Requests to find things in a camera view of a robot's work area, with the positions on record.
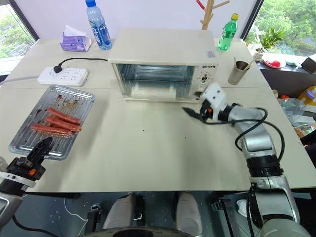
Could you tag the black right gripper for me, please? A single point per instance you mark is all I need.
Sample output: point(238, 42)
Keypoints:
point(205, 112)

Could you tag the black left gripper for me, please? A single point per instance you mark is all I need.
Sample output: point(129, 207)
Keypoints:
point(27, 169)

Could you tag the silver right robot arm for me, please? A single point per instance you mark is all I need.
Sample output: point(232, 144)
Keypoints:
point(256, 138)

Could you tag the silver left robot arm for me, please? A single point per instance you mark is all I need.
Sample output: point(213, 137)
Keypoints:
point(10, 197)

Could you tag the red sausage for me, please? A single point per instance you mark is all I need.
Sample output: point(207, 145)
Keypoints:
point(63, 124)
point(50, 130)
point(64, 116)

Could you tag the silver metal baking tray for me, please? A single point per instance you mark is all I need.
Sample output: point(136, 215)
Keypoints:
point(37, 123)

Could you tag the white toaster oven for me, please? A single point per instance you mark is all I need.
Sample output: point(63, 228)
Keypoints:
point(158, 47)

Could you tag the metal cup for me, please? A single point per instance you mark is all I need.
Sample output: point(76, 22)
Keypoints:
point(236, 75)

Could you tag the wooden stick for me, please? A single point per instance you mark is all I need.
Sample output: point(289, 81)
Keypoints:
point(249, 64)

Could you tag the white power strip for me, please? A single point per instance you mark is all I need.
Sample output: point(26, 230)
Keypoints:
point(63, 76)

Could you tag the green soda bottle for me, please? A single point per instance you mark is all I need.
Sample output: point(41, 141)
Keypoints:
point(227, 34)

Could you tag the plate with red item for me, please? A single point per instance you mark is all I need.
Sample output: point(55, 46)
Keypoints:
point(274, 63)

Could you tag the grey rounded shape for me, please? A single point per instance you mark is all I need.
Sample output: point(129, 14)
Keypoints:
point(121, 209)
point(188, 212)

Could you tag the wooden branch rack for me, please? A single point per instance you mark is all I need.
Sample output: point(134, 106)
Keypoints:
point(207, 14)

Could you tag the clear plastic bag clutter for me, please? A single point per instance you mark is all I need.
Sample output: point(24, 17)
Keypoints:
point(298, 116)

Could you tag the potted green plant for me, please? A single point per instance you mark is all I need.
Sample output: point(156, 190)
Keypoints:
point(270, 38)

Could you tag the purple tissue pack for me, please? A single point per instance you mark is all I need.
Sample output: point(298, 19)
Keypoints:
point(74, 42)

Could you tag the yellow jug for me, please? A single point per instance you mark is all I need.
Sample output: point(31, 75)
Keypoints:
point(308, 95)

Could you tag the black box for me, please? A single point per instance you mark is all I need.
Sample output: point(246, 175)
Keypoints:
point(309, 64)

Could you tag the blue water bottle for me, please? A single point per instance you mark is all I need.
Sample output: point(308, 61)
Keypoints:
point(100, 29)

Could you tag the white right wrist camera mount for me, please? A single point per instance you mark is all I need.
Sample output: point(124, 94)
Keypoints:
point(216, 97)

